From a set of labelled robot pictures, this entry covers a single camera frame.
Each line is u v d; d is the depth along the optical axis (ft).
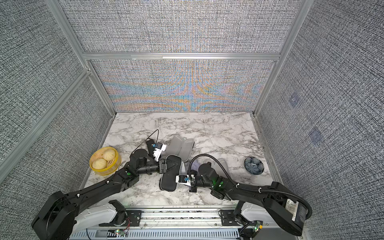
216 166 2.09
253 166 2.95
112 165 2.88
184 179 2.05
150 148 3.28
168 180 2.28
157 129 3.60
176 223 2.40
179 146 3.29
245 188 1.70
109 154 2.95
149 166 2.20
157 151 2.35
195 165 2.07
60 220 1.31
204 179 2.09
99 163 2.81
